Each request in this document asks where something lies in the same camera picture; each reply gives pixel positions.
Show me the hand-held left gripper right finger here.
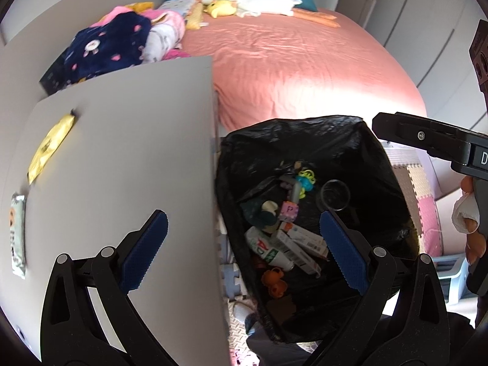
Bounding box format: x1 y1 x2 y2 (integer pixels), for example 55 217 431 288
305 209 448 366

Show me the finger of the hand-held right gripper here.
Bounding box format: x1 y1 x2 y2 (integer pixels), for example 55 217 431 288
371 112 475 172

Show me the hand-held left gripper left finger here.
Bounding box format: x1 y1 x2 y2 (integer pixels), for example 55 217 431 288
40 209 180 366

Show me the white carton with red mark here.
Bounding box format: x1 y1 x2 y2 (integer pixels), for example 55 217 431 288
280 221 329 260

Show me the long white cardboard box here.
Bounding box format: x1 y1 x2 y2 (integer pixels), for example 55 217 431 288
274 231 321 276

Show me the purple foam puzzle cube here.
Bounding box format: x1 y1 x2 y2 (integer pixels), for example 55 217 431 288
279 203 299 222

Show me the orange plastic toy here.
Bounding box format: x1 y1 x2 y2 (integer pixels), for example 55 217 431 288
261 267 288 298

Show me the white plastic bottle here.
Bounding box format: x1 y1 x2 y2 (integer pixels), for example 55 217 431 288
245 226 295 271

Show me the teal and cream toy piece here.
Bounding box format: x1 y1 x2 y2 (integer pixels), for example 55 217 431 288
252 200 281 233

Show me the black trash bag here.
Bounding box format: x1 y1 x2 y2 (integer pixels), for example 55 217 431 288
213 114 420 344

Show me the person's right hand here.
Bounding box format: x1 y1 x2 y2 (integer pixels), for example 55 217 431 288
451 177 481 265

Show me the clear plastic cup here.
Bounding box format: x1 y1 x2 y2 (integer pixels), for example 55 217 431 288
316 180 350 211

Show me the cyan plastic toy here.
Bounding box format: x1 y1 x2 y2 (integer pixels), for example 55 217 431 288
296 171 318 199

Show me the light blue plastic stool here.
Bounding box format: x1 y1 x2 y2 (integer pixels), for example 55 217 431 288
432 253 471 306

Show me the white and brown snack packet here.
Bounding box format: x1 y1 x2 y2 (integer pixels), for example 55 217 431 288
8 192 27 277

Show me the yellow snack packet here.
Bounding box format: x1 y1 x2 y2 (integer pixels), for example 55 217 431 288
27 112 77 185

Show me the bed with pink sheet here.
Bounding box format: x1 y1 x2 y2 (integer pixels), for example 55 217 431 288
179 8 428 132

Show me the dark box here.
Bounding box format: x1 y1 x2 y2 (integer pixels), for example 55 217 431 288
39 49 75 94

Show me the white goose plush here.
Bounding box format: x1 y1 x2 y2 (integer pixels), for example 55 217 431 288
201 0 341 28

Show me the navy printed blanket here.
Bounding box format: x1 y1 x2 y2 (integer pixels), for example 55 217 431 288
63 11 153 86

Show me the grey and pink blanket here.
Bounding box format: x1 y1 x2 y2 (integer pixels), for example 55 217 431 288
143 9 187 63

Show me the yellow duck plush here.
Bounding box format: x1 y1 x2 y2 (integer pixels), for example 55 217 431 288
204 0 238 18

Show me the yellow corn plush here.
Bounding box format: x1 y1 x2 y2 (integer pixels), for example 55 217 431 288
185 2 208 31

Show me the pink garment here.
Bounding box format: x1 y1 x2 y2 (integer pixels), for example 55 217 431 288
89 5 132 27

